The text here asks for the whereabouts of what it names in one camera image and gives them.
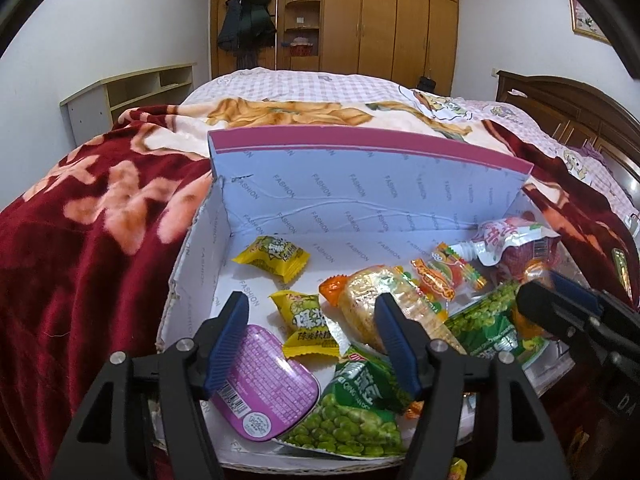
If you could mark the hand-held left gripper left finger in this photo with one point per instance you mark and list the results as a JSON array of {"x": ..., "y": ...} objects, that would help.
[{"x": 227, "y": 345}]

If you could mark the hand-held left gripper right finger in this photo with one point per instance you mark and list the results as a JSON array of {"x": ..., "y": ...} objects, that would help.
[{"x": 395, "y": 345}]

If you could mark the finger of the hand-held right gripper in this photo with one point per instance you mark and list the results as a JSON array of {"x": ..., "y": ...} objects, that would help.
[
  {"x": 575, "y": 290},
  {"x": 550, "y": 312}
]

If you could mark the rice cracker packet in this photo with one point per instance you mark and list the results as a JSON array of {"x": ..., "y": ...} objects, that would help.
[{"x": 370, "y": 300}]

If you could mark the purple plastic tray pack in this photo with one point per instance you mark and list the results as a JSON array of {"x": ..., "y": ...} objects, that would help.
[{"x": 265, "y": 385}]

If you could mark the green pea snack packet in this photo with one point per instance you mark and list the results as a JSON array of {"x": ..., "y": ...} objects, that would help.
[
  {"x": 350, "y": 410},
  {"x": 490, "y": 330}
]

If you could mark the pink jelly drink pouch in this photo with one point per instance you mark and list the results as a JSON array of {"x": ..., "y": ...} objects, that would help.
[{"x": 520, "y": 245}]

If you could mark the yellow candy packet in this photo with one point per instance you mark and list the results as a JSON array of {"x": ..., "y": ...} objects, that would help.
[
  {"x": 305, "y": 325},
  {"x": 272, "y": 255}
]

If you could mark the cartoon print jelly cup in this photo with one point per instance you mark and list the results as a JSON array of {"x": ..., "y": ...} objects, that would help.
[{"x": 440, "y": 277}]

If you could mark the pink cardboard box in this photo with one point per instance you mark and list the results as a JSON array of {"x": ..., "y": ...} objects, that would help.
[{"x": 310, "y": 200}]

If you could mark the yellow snack wrapper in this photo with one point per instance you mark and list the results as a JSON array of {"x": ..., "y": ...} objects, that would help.
[{"x": 457, "y": 470}]

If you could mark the red printed blanket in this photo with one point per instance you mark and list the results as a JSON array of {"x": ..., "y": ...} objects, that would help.
[{"x": 75, "y": 260}]

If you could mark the wooden headboard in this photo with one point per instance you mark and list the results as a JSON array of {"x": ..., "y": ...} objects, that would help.
[{"x": 565, "y": 105}]

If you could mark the small black object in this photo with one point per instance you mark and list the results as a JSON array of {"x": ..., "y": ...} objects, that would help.
[{"x": 425, "y": 82}]

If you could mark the white shelf unit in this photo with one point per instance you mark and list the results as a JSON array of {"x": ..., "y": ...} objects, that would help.
[{"x": 140, "y": 87}]

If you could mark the red basket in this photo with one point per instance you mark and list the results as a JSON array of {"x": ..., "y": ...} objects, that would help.
[{"x": 301, "y": 47}]

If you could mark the green hanging coat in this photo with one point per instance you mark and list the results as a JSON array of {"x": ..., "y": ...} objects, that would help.
[{"x": 257, "y": 20}]

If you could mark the wooden wardrobe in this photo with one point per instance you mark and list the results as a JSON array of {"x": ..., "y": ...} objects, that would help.
[{"x": 390, "y": 15}]

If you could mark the framed wall picture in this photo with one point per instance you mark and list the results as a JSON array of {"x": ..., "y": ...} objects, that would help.
[{"x": 585, "y": 17}]

